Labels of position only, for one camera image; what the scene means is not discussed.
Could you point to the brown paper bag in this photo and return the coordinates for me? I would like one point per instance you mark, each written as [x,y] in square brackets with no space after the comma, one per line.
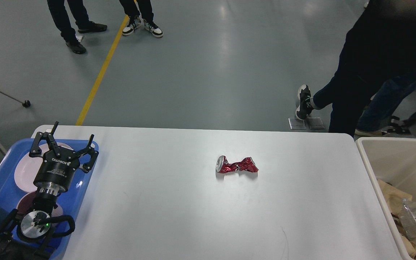
[389,191]

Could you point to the person in black trousers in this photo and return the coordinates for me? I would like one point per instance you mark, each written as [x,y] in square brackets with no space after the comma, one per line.
[140,13]

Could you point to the person in dark trousers left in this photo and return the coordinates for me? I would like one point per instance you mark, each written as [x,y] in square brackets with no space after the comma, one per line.
[62,22]

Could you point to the pink mug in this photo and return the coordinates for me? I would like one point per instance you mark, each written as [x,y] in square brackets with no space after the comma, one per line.
[34,201]

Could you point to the beige plastic bin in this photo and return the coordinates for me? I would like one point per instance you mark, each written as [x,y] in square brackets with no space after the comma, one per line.
[392,160]

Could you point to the metal floor plate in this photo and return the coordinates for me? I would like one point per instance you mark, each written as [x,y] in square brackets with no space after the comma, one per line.
[296,124]
[315,123]

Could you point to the metal floor plate left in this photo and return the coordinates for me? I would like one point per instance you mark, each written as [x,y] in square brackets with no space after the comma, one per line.
[296,124]

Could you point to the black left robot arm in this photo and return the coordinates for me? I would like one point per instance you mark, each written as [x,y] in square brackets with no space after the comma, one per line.
[42,187]

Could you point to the person in dark clothes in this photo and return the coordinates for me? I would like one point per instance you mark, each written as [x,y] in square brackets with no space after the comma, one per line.
[380,46]

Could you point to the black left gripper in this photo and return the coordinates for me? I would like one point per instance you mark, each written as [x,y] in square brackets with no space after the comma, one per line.
[60,172]

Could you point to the brown paper ball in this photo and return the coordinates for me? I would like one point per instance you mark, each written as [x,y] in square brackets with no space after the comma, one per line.
[395,205]

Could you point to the metal floor plate right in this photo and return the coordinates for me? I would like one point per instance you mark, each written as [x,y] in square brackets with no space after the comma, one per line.
[315,123]

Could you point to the crushed red can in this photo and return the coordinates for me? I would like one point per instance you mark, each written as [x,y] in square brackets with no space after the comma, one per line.
[247,164]

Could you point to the pink plate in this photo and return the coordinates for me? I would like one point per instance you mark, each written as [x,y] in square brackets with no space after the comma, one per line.
[25,172]

